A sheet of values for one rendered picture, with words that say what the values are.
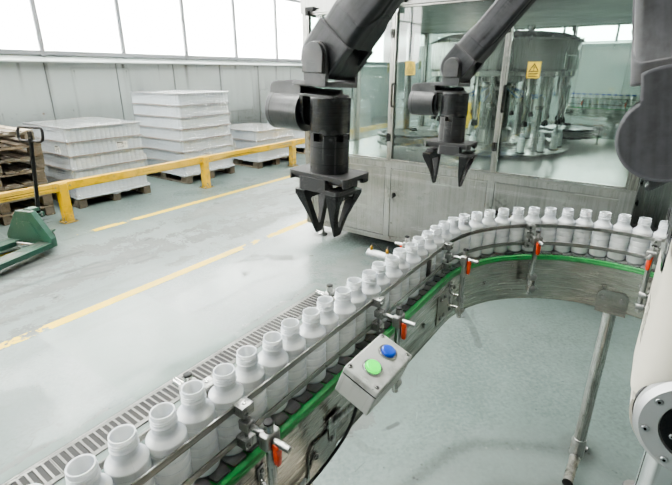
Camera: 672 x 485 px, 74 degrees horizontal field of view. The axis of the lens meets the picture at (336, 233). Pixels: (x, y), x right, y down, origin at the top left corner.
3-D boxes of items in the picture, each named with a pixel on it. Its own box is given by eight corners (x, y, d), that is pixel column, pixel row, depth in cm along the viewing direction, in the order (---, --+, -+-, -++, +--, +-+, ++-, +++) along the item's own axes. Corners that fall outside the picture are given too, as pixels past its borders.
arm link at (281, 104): (324, 39, 55) (360, 46, 62) (254, 39, 61) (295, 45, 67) (319, 138, 59) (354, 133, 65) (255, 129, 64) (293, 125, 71)
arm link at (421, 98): (460, 56, 89) (473, 59, 96) (407, 57, 95) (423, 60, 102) (453, 118, 93) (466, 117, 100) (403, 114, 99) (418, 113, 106)
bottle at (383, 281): (383, 326, 118) (386, 270, 112) (362, 321, 120) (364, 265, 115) (391, 315, 123) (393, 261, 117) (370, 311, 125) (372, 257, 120)
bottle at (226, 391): (252, 450, 79) (246, 374, 74) (219, 463, 77) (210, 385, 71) (242, 428, 84) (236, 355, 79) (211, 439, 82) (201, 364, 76)
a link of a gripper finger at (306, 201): (331, 245, 65) (333, 182, 61) (293, 233, 68) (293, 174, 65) (356, 232, 70) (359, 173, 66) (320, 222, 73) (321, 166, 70)
